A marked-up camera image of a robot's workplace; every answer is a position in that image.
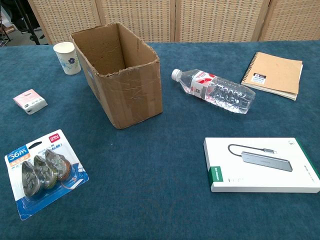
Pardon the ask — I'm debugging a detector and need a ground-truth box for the pink white tissue pack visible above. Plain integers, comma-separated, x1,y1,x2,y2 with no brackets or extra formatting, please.
12,88,49,116

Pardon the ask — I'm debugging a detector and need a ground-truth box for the open brown cardboard box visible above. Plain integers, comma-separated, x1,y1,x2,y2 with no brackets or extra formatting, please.
70,22,164,130

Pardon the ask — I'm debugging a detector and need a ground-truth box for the white USB hub box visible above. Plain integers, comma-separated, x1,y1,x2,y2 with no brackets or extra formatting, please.
202,137,320,194

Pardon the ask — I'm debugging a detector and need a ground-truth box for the clear plastic water bottle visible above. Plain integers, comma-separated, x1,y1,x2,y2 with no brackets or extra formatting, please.
171,68,256,115

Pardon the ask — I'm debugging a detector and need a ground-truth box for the blue felt table cover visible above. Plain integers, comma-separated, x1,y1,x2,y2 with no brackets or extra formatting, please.
0,41,320,240

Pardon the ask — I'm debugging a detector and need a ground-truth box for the woven rattan screen panel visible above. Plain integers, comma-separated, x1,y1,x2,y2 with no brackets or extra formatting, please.
258,0,320,42
174,0,271,43
27,0,102,45
96,0,177,43

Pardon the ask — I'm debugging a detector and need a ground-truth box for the small white jar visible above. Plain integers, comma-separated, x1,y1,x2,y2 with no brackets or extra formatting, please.
52,41,82,76

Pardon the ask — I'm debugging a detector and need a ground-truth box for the brown spiral notebook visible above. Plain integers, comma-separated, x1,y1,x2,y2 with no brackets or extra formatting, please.
240,51,304,102

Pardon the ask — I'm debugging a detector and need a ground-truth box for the blue tape blister pack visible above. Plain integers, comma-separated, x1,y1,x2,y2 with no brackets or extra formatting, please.
4,129,90,221

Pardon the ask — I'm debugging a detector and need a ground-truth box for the black tripod stand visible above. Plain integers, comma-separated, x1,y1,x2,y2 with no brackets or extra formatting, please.
13,0,46,46

